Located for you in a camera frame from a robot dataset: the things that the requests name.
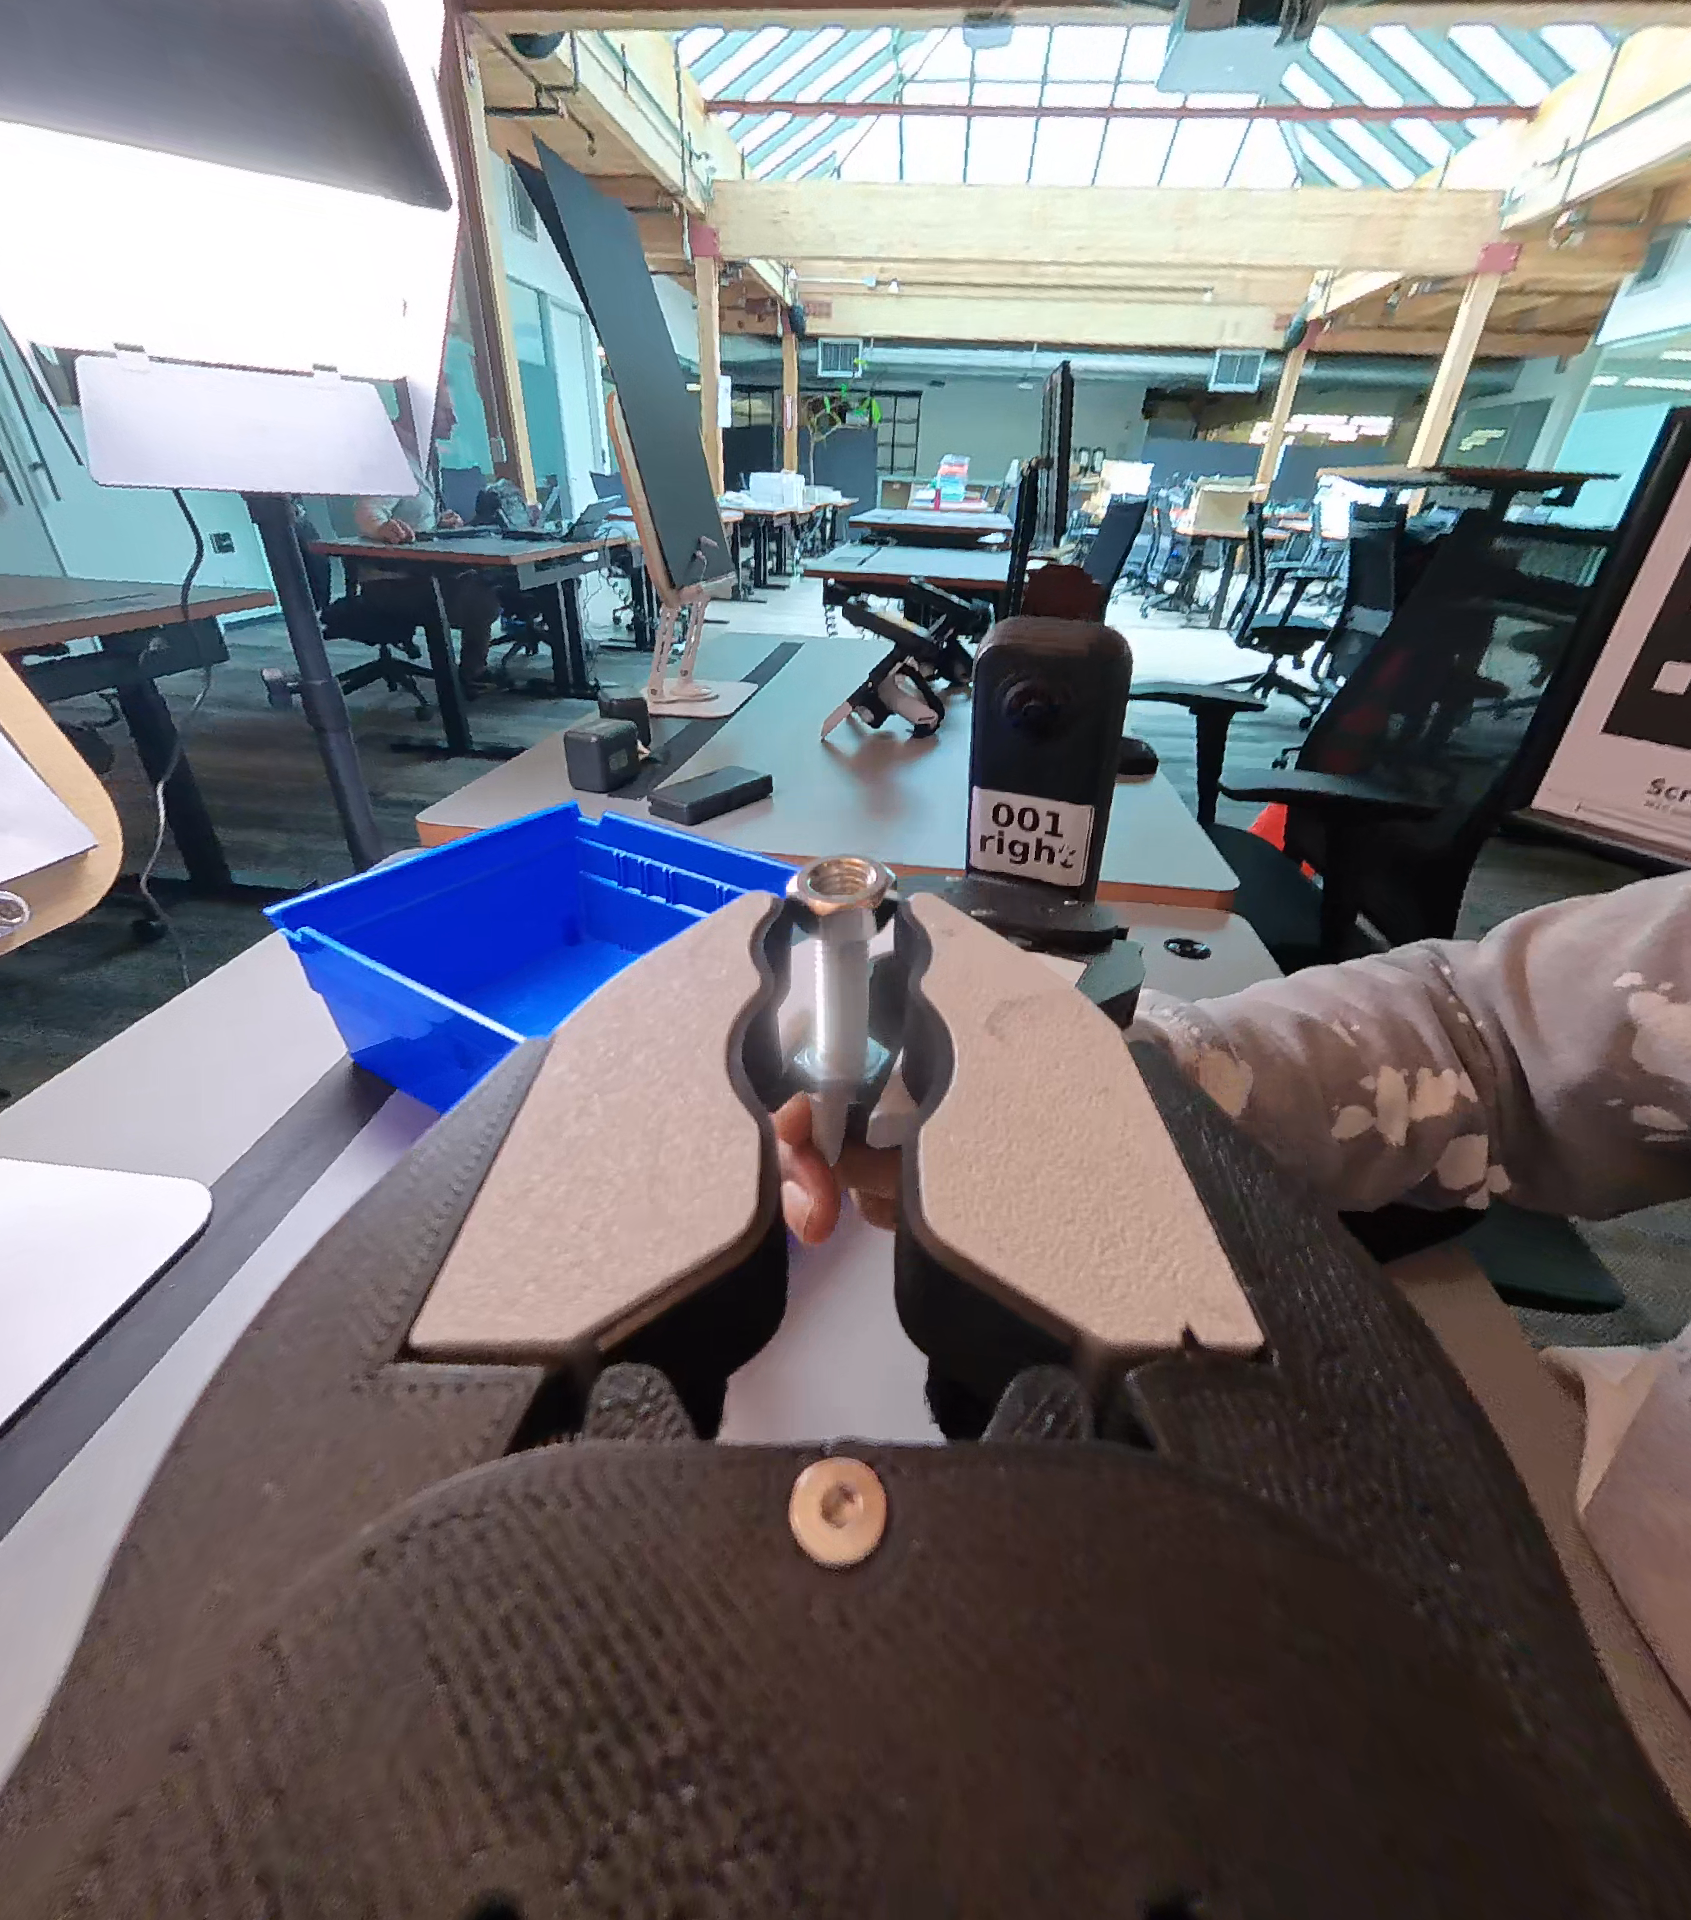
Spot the studio light panel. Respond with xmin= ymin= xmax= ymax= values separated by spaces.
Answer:
xmin=0 ymin=0 xmax=465 ymax=503

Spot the wooden document board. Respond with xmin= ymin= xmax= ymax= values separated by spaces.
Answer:
xmin=0 ymin=508 xmax=126 ymax=1008

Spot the black light cable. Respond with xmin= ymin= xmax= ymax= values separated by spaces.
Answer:
xmin=131 ymin=488 xmax=227 ymax=949

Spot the black tilted panel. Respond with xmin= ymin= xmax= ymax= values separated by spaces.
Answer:
xmin=528 ymin=138 xmax=738 ymax=593

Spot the green potted plant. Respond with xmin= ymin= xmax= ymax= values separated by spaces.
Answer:
xmin=803 ymin=354 xmax=890 ymax=488

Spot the grey neighbouring desk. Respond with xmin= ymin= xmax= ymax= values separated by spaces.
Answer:
xmin=415 ymin=630 xmax=1246 ymax=905

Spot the person's right hand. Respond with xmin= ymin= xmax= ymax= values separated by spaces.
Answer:
xmin=773 ymin=1090 xmax=906 ymax=1250

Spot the framed checkered marker sign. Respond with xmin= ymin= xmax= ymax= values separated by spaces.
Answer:
xmin=1507 ymin=391 xmax=1691 ymax=877

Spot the person's right forearm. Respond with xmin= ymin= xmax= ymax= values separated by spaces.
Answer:
xmin=1125 ymin=803 xmax=1691 ymax=1250

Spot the black mesh office chair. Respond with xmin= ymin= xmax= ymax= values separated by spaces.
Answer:
xmin=1125 ymin=509 xmax=1613 ymax=974

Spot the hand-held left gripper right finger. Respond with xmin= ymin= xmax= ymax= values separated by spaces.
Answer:
xmin=895 ymin=893 xmax=1270 ymax=1430

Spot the wooden-top office desk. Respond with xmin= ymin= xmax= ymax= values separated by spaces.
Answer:
xmin=0 ymin=574 xmax=276 ymax=901
xmin=308 ymin=533 xmax=612 ymax=757

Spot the idle black gripper tool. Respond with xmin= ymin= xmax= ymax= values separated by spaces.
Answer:
xmin=820 ymin=586 xmax=999 ymax=749

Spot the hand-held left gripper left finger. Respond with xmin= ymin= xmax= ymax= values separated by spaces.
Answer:
xmin=404 ymin=887 xmax=795 ymax=1430

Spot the black cube adapter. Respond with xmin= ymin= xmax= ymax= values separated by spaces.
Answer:
xmin=563 ymin=717 xmax=645 ymax=799

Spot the row of black office chairs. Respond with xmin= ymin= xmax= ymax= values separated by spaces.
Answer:
xmin=1113 ymin=478 xmax=1403 ymax=640

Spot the black light stand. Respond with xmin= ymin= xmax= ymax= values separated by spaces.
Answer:
xmin=246 ymin=494 xmax=389 ymax=877

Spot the ceiling projector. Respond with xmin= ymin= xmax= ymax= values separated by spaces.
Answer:
xmin=1159 ymin=0 xmax=1329 ymax=98

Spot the silver hex bolt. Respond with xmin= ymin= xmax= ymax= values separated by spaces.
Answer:
xmin=790 ymin=852 xmax=895 ymax=1057

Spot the wooden board stand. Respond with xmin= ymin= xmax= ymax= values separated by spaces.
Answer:
xmin=604 ymin=388 xmax=759 ymax=717

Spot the blue plastic bin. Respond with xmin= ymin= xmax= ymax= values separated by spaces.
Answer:
xmin=262 ymin=803 xmax=806 ymax=1111

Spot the thin black monitor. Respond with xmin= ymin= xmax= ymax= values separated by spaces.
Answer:
xmin=1007 ymin=359 xmax=1078 ymax=602

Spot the black flat box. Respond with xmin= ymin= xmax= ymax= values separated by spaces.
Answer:
xmin=645 ymin=765 xmax=773 ymax=825

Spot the white document stand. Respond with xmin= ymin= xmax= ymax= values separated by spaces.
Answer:
xmin=0 ymin=887 xmax=220 ymax=1545

